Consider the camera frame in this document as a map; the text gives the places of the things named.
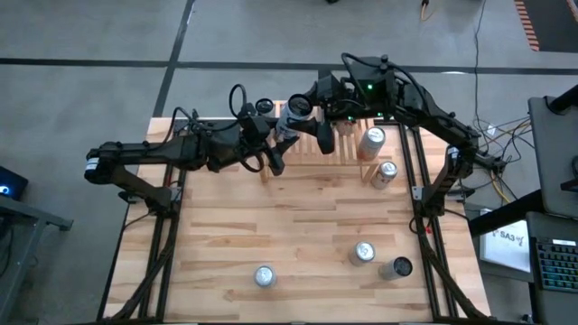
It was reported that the white paper sign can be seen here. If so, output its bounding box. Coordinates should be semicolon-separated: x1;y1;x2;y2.
478;219;533;274

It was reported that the dark grey desk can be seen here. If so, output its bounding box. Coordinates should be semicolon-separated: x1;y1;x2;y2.
526;210;578;325

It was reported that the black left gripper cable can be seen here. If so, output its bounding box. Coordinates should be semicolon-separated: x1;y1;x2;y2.
171;83;267;174

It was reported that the slim can with black lid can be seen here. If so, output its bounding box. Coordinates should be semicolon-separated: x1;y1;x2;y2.
378;255;414;282
255;97;275;119
274;93;315;142

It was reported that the yellow floor cable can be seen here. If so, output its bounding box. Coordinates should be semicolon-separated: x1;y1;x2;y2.
418;0;443;23

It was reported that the thin black floor cable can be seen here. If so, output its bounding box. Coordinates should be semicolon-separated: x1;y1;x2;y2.
471;0;489;132

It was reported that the grey metal stand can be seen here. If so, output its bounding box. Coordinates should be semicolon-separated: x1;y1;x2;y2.
0;194;75;324

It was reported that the black metal bar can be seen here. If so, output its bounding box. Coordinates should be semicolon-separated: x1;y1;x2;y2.
467;189;545;237

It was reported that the black clamp bracket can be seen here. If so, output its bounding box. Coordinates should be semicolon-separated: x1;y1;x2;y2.
117;189;145;205

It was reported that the wooden slatted shelf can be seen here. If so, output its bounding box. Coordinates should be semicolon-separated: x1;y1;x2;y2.
256;99;381;184

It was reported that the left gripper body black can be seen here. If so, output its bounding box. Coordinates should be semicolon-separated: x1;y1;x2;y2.
234;115;275;157

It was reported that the grey side table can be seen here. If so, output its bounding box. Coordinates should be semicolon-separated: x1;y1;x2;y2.
527;95;578;218

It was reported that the coloured cable bundle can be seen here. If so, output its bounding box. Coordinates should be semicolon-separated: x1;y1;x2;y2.
471;115;532;204

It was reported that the black mat orange striped edge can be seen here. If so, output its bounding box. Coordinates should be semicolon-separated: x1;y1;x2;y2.
513;0;578;53

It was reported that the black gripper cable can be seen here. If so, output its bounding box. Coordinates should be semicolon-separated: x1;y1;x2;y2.
340;52;434;114
171;83;267;174

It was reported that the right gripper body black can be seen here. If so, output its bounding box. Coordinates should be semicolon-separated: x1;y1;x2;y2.
315;74;358;121

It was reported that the black device blue light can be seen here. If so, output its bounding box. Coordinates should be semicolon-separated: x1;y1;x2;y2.
0;165;29;202

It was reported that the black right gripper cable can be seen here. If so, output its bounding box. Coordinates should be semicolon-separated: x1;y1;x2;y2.
340;52;434;114

